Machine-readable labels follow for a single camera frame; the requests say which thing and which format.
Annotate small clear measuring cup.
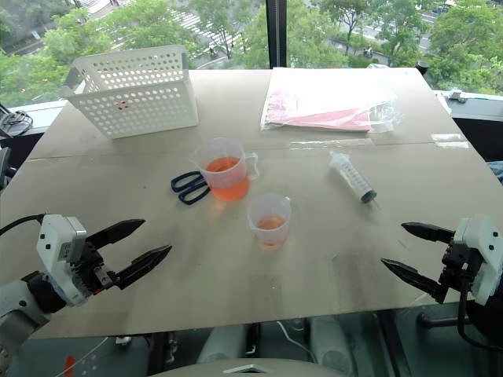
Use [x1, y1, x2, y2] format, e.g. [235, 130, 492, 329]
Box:
[246, 192, 293, 249]

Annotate tangled dark cables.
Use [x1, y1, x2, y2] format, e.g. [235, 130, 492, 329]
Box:
[0, 110, 34, 137]

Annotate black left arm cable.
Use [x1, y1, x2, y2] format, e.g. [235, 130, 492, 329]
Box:
[0, 214, 48, 237]

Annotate clear tape strip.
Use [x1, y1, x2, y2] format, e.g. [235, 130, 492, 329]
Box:
[429, 133, 469, 149]

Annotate blue cloth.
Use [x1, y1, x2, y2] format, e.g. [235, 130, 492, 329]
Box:
[488, 159, 503, 186]

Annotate large clear measuring cup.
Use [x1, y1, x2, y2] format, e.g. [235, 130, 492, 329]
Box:
[188, 137, 261, 203]

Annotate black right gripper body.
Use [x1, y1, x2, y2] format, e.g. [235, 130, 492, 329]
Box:
[437, 231, 488, 294]

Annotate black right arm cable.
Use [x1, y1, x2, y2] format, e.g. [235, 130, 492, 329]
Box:
[457, 274, 503, 353]

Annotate white perforated plastic basket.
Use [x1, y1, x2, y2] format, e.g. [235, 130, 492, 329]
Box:
[60, 44, 200, 141]

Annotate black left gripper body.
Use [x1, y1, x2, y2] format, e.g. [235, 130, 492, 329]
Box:
[72, 234, 121, 295]

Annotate blue handled scissors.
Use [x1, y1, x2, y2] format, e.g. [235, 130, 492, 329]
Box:
[170, 170, 211, 206]

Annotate thin white cable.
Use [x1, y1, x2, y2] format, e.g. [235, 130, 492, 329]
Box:
[276, 320, 318, 364]

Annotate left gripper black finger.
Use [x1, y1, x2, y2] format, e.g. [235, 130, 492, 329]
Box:
[84, 218, 147, 253]
[111, 245, 173, 291]

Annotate dark grey device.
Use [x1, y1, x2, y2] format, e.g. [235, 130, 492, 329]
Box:
[0, 146, 18, 190]

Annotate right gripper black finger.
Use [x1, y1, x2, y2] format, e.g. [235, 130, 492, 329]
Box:
[380, 258, 450, 305]
[401, 221, 457, 247]

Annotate pink paper in plastic bag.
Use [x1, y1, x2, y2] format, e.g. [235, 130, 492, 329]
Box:
[259, 66, 405, 135]

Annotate clear plastic syringe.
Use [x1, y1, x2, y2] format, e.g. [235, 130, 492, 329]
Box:
[328, 150, 382, 210]

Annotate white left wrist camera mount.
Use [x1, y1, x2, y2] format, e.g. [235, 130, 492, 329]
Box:
[35, 214, 88, 308]

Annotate black window frame post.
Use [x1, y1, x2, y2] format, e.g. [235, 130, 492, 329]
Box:
[265, 0, 288, 70]

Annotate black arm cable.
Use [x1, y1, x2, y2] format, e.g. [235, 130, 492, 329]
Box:
[0, 214, 48, 237]
[457, 274, 503, 353]

